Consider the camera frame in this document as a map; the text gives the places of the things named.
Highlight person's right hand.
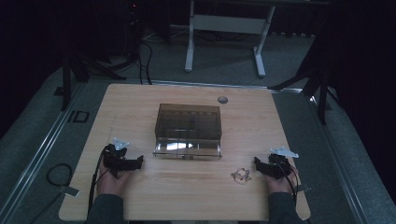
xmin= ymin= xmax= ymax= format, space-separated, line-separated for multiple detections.
xmin=263 ymin=165 xmax=301 ymax=196

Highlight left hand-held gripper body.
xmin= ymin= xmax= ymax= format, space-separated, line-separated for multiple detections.
xmin=102 ymin=137 xmax=132 ymax=180

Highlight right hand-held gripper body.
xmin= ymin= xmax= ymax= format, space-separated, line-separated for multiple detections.
xmin=263 ymin=146 xmax=300 ymax=180

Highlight black cable loop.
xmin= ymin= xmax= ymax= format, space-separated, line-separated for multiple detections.
xmin=46 ymin=162 xmax=75 ymax=189

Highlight black metal stand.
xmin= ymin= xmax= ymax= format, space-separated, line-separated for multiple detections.
xmin=267 ymin=34 xmax=342 ymax=126
xmin=53 ymin=36 xmax=128 ymax=112

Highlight white metal table frame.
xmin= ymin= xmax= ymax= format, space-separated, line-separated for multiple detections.
xmin=184 ymin=0 xmax=276 ymax=78

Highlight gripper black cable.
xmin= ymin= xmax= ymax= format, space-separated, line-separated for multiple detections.
xmin=87 ymin=148 xmax=110 ymax=218
xmin=275 ymin=161 xmax=302 ymax=208

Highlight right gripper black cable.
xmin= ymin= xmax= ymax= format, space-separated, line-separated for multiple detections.
xmin=275 ymin=161 xmax=302 ymax=208

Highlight transparent brown drawer box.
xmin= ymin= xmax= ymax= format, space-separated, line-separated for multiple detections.
xmin=151 ymin=103 xmax=223 ymax=161

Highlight black floor cables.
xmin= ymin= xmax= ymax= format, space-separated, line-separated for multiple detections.
xmin=124 ymin=27 xmax=176 ymax=86

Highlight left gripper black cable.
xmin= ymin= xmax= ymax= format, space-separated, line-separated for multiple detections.
xmin=87 ymin=148 xmax=110 ymax=218

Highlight person's left hand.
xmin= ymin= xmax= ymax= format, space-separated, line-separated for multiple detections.
xmin=96 ymin=160 xmax=133 ymax=198

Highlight small clear plastic item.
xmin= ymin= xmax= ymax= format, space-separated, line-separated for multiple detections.
xmin=230 ymin=167 xmax=253 ymax=185

